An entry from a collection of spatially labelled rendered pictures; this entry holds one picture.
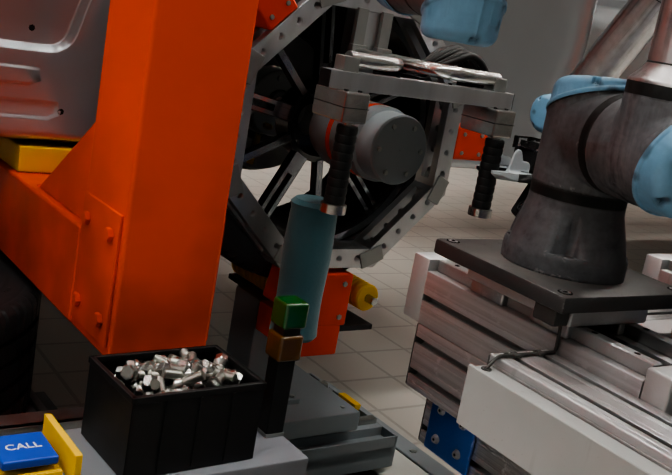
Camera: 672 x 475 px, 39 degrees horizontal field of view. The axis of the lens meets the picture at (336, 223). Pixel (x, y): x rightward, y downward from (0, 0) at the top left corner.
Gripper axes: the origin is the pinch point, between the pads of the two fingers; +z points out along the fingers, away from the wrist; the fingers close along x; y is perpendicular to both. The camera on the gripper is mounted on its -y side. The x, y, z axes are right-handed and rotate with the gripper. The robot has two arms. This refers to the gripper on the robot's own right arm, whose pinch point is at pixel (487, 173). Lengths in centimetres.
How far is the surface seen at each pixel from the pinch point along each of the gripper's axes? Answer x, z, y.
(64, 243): -20, 71, -19
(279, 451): 21, 52, -38
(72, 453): 21, 83, -34
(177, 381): 18, 69, -27
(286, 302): 17, 52, -17
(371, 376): -85, -57, -83
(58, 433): 15, 83, -34
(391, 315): -133, -103, -83
